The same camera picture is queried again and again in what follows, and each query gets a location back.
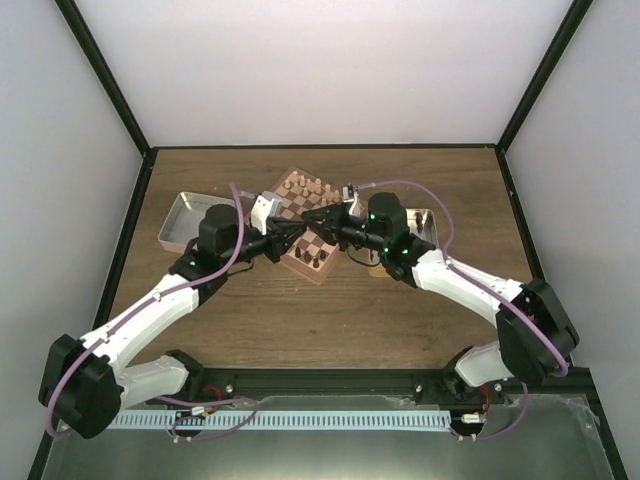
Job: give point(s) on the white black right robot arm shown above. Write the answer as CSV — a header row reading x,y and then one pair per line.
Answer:
x,y
535,334

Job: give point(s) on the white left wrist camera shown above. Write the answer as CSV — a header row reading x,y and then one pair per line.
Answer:
x,y
267,204

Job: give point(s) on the pink tin box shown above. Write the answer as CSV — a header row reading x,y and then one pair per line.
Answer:
x,y
182,221

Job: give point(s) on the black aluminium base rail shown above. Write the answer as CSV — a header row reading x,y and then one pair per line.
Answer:
x,y
423,386

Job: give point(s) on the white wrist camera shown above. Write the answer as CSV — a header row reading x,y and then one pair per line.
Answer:
x,y
351,199
267,204

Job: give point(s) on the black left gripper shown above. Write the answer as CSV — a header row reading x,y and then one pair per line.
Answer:
x,y
279,229

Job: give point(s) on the wooden chess board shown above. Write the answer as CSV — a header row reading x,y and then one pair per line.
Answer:
x,y
300,191

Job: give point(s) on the gold tin box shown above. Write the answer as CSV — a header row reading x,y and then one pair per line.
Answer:
x,y
421,222

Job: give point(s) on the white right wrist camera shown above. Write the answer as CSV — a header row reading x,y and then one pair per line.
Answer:
x,y
351,199

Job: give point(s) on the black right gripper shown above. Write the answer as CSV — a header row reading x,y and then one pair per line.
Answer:
x,y
335,222

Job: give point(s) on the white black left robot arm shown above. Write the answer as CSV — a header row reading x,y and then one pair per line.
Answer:
x,y
88,381

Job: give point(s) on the white slotted cable duct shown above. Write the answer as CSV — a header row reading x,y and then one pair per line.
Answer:
x,y
402,420

